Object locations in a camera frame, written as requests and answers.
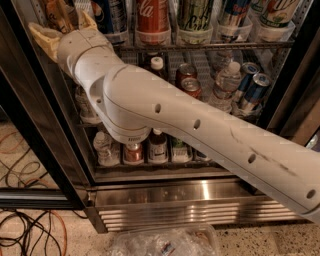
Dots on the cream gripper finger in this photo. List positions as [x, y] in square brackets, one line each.
[48, 39]
[85, 22]

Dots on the orange soda can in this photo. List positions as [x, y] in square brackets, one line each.
[61, 15]

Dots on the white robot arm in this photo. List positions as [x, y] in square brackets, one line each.
[131, 101]

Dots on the blue Pepsi can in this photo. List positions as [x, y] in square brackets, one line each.
[111, 19]

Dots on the red Coca-Cola can top shelf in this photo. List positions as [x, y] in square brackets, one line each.
[152, 21]

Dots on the silver can front left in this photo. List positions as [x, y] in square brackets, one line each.
[87, 113]

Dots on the brown tea bottle middle shelf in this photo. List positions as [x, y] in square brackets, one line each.
[156, 66]

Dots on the brown tea bottle shelf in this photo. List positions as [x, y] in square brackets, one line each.
[157, 147]
[156, 66]

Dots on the green yellow tall can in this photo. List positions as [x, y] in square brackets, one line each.
[194, 15]

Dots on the red Coke can back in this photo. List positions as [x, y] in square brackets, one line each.
[185, 70]

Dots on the red coke can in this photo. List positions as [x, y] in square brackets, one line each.
[185, 70]
[192, 87]

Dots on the red Coke can front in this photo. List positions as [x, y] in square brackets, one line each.
[192, 87]

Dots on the glass fridge door left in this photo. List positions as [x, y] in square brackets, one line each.
[49, 192]

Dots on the clear water bottle bottom shelf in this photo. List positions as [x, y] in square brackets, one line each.
[108, 150]

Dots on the clear water bottle shelf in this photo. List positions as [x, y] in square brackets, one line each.
[108, 150]
[226, 83]

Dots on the red can bottom shelf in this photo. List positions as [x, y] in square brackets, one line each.
[133, 154]

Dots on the brown tea bottle bottom shelf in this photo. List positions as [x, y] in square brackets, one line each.
[157, 147]

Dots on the blue Red Bull can top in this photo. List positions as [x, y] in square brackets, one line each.
[233, 12]

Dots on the blue red bull can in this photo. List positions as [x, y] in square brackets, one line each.
[248, 70]
[256, 92]
[233, 12]

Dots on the clear water bottle middle shelf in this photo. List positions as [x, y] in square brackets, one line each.
[226, 83]

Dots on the blue Red Bull can back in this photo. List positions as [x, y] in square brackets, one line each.
[248, 70]

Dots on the blue can bottom shelf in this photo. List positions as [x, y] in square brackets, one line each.
[201, 156]

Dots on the blue Red Bull can front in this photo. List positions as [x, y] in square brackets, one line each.
[256, 92]

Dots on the clear plastic bin on floor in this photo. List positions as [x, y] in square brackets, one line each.
[176, 240]

